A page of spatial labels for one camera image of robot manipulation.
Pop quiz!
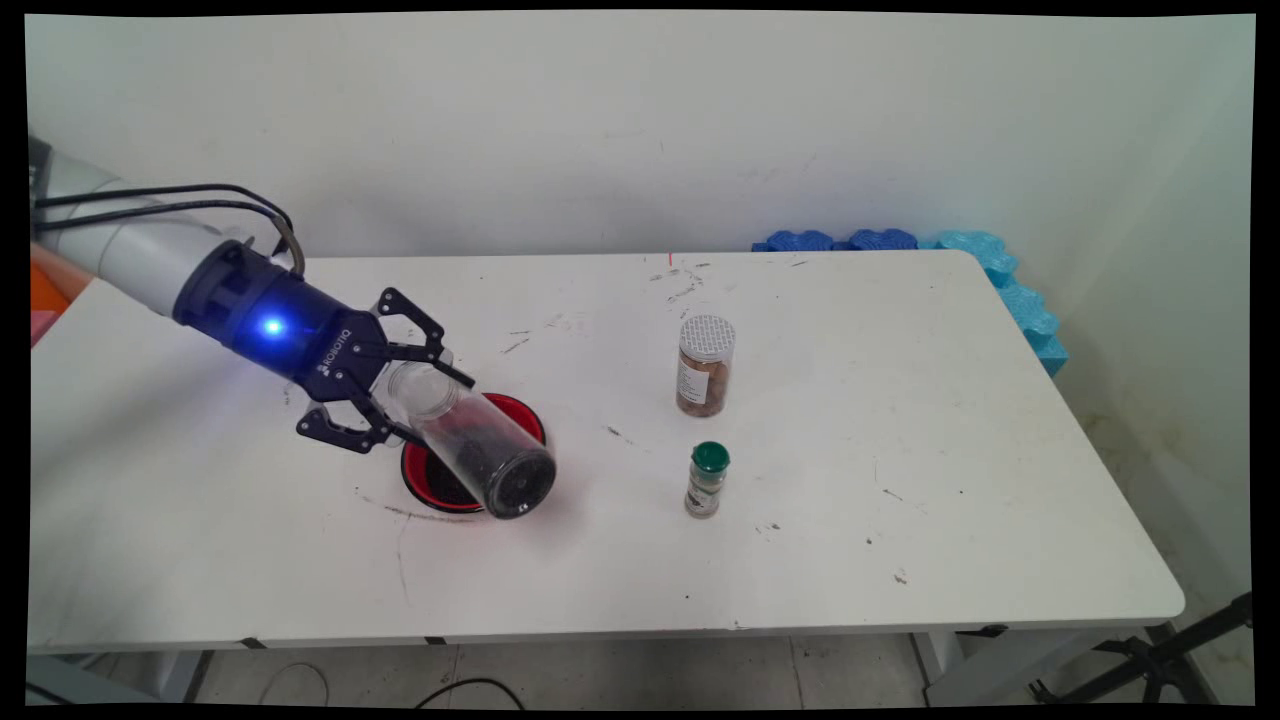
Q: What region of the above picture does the grey floor cable loop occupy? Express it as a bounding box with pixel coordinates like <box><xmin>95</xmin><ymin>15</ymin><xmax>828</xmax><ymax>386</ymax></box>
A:
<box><xmin>258</xmin><ymin>662</ymin><xmax>331</xmax><ymax>707</ymax></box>

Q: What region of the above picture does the cyan foam mat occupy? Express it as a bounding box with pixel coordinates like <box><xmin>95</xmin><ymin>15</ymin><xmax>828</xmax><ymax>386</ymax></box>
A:
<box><xmin>920</xmin><ymin>230</ymin><xmax>1069</xmax><ymax>379</ymax></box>

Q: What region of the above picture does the black cable with metal connector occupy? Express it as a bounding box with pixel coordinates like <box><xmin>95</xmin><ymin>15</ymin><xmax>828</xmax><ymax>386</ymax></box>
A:
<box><xmin>35</xmin><ymin>200</ymin><xmax>306</xmax><ymax>276</ymax></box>

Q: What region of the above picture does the red bowl with black seeds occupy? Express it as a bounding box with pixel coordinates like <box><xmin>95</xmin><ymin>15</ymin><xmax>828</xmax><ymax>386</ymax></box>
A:
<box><xmin>401</xmin><ymin>392</ymin><xmax>547</xmax><ymax>515</ymax></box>

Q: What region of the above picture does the clear plastic jar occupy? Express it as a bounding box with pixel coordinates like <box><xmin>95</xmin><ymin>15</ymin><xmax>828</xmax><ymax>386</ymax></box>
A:
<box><xmin>385</xmin><ymin>362</ymin><xmax>557</xmax><ymax>521</ymax></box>

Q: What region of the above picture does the brown spice jar white lid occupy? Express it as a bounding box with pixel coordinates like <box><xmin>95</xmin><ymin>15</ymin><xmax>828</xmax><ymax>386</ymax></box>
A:
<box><xmin>676</xmin><ymin>314</ymin><xmax>737</xmax><ymax>419</ymax></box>

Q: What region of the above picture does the black floor cable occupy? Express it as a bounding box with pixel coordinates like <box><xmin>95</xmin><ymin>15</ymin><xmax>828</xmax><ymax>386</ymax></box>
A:
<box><xmin>415</xmin><ymin>677</ymin><xmax>527</xmax><ymax>709</ymax></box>

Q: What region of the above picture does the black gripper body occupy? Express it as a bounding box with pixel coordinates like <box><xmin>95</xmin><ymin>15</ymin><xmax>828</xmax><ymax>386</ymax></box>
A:
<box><xmin>172</xmin><ymin>240</ymin><xmax>394</xmax><ymax>406</ymax></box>

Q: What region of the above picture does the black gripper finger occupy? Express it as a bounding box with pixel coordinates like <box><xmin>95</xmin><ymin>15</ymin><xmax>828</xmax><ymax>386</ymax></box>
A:
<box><xmin>372</xmin><ymin>287</ymin><xmax>477</xmax><ymax>390</ymax></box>
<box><xmin>296</xmin><ymin>395</ymin><xmax>431</xmax><ymax>454</ymax></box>

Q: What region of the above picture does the small spice bottle green cap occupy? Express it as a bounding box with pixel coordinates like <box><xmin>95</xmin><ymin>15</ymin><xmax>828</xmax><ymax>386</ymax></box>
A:
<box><xmin>684</xmin><ymin>441</ymin><xmax>731</xmax><ymax>519</ymax></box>

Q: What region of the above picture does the white table leg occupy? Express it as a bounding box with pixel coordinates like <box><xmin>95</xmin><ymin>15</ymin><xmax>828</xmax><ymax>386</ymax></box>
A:
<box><xmin>25</xmin><ymin>650</ymin><xmax>201</xmax><ymax>706</ymax></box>
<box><xmin>915</xmin><ymin>630</ymin><xmax>1111</xmax><ymax>706</ymax></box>

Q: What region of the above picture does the orange box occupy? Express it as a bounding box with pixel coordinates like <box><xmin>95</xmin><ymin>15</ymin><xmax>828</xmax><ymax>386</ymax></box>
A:
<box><xmin>30</xmin><ymin>245</ymin><xmax>96</xmax><ymax>316</ymax></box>

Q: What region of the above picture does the black camera cable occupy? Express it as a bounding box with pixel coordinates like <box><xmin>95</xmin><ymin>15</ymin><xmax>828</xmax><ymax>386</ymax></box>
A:
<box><xmin>35</xmin><ymin>183</ymin><xmax>293</xmax><ymax>256</ymax></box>

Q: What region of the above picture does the black tripod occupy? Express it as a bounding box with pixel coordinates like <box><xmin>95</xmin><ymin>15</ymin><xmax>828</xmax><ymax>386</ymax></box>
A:
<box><xmin>1030</xmin><ymin>590</ymin><xmax>1254</xmax><ymax>706</ymax></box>

